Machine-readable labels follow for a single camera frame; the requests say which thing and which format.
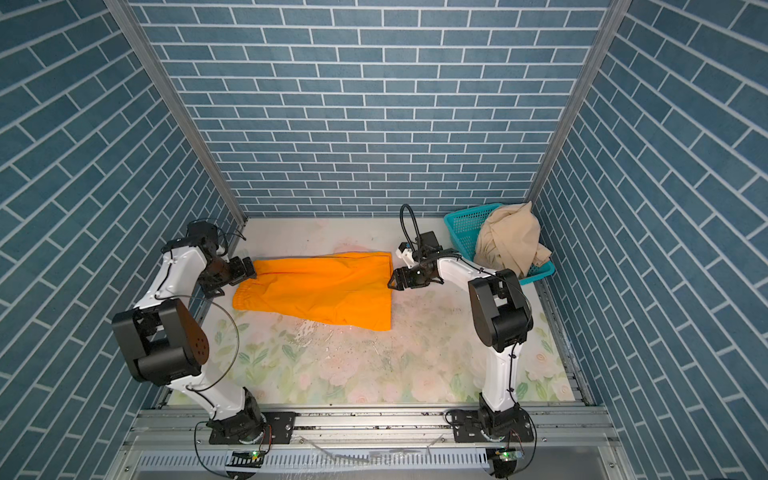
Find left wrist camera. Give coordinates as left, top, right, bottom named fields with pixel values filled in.
left=186, top=220, right=221, bottom=250

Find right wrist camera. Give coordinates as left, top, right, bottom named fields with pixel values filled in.
left=395, top=231, right=443, bottom=267

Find teal plastic basket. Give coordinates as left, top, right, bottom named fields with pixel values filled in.
left=444, top=203, right=556, bottom=285

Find beige shorts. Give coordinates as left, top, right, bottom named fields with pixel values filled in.
left=473, top=202, right=552, bottom=279

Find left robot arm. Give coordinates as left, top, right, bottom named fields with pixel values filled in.
left=112, top=221, right=267, bottom=445

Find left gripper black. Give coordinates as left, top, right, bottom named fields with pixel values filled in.
left=198, top=254, right=255, bottom=299

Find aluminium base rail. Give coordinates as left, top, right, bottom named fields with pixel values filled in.
left=107, top=404, right=632, bottom=479

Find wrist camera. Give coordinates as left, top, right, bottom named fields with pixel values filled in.
left=186, top=220, right=221, bottom=250
left=395, top=231, right=443, bottom=267

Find orange shorts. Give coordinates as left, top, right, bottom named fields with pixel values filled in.
left=232, top=252, right=393, bottom=332

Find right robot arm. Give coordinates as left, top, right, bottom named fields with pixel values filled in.
left=388, top=244, right=536, bottom=442

